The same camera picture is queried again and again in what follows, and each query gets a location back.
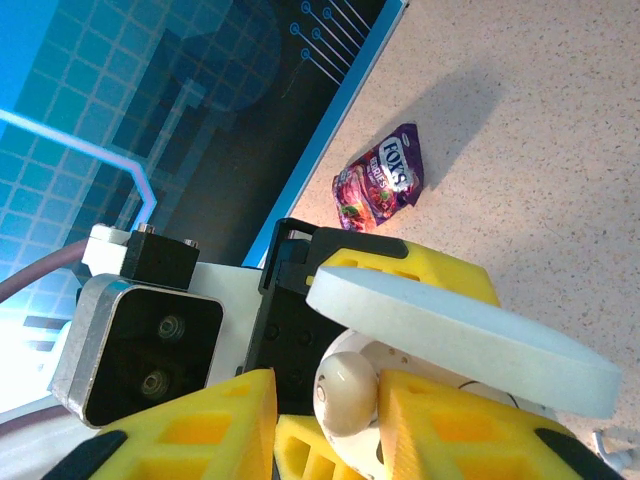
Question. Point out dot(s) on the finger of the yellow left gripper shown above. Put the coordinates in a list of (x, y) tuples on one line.
[(300, 450), (440, 272)]

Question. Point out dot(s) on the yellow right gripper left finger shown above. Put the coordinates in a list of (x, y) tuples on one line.
[(210, 440)]

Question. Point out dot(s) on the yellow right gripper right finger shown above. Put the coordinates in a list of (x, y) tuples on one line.
[(475, 445)]

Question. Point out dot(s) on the purple candy bag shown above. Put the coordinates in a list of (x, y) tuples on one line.
[(380, 180)]

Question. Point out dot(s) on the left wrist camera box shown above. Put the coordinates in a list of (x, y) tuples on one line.
[(135, 350)]

